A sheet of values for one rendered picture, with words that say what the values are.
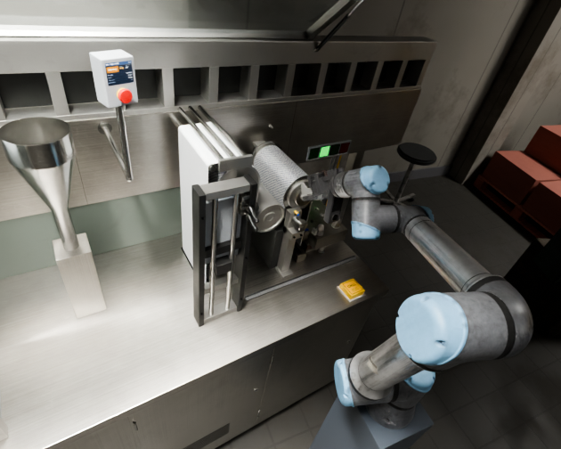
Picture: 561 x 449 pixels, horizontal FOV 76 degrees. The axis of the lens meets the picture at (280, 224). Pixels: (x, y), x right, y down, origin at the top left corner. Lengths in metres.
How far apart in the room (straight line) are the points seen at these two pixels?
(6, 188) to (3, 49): 0.39
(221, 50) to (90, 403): 1.10
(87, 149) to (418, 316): 1.04
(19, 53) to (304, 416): 1.92
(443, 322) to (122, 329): 0.98
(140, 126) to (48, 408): 0.84
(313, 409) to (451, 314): 1.61
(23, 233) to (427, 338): 1.24
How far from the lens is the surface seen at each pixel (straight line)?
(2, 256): 1.50
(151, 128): 1.29
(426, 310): 0.65
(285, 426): 2.13
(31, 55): 1.18
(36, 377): 1.29
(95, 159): 1.30
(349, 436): 1.35
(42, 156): 0.95
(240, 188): 0.93
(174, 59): 1.24
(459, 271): 0.84
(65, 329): 1.35
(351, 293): 1.43
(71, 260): 1.18
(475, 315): 0.68
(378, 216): 0.96
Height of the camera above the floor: 1.96
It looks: 40 degrees down
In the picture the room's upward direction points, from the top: 11 degrees clockwise
